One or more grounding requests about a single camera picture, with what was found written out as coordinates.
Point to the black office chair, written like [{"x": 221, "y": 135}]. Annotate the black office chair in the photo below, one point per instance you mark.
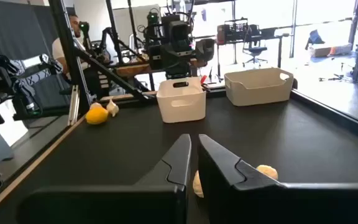
[{"x": 255, "y": 49}]

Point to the silver aluminium profile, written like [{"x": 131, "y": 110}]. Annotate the silver aluminium profile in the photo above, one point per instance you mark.
[{"x": 73, "y": 105}]

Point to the black frame brace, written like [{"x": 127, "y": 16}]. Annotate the black frame brace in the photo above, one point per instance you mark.
[{"x": 113, "y": 76}]

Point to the black frame post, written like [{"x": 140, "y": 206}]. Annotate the black frame post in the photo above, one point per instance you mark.
[{"x": 70, "y": 56}]

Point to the black desk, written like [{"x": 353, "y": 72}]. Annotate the black desk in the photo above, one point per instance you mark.
[{"x": 280, "y": 49}]

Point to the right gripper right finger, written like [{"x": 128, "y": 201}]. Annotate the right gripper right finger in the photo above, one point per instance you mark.
[{"x": 259, "y": 205}]

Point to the cream plastic basket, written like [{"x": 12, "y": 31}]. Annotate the cream plastic basket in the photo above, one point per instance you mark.
[{"x": 259, "y": 90}]

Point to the cardboard box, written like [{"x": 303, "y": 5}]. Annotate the cardboard box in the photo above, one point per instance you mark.
[{"x": 331, "y": 50}]

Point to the yellow lemon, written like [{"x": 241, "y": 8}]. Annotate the yellow lemon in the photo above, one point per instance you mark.
[{"x": 96, "y": 115}]

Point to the person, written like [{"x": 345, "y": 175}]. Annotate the person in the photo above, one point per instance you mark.
[{"x": 76, "y": 28}]

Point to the wooden background table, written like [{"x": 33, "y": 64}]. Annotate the wooden background table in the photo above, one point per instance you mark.
[{"x": 132, "y": 70}]

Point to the white plastic basket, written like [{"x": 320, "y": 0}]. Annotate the white plastic basket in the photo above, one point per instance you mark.
[{"x": 182, "y": 105}]

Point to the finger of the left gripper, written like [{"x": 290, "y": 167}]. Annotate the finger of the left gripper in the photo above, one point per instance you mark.
[
  {"x": 155, "y": 59},
  {"x": 205, "y": 49}
]

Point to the white garlic bulb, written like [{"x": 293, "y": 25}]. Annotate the white garlic bulb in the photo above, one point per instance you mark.
[{"x": 112, "y": 108}]

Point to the grey window pillar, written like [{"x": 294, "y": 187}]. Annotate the grey window pillar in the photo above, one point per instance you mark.
[{"x": 293, "y": 28}]

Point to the white board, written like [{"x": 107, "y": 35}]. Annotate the white board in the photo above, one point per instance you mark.
[{"x": 123, "y": 25}]

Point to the black equipment crate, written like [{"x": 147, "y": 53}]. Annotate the black equipment crate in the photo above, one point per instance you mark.
[{"x": 235, "y": 31}]

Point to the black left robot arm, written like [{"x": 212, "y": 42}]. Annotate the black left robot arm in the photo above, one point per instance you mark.
[{"x": 153, "y": 28}]

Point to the black table edge rail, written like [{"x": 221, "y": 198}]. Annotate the black table edge rail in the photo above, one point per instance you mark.
[{"x": 337, "y": 116}]

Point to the black background robot arm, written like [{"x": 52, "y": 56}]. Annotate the black background robot arm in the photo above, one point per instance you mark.
[{"x": 84, "y": 34}]

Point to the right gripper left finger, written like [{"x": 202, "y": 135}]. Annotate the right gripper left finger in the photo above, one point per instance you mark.
[{"x": 120, "y": 205}]

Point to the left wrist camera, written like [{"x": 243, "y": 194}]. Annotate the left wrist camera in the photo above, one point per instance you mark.
[{"x": 179, "y": 34}]

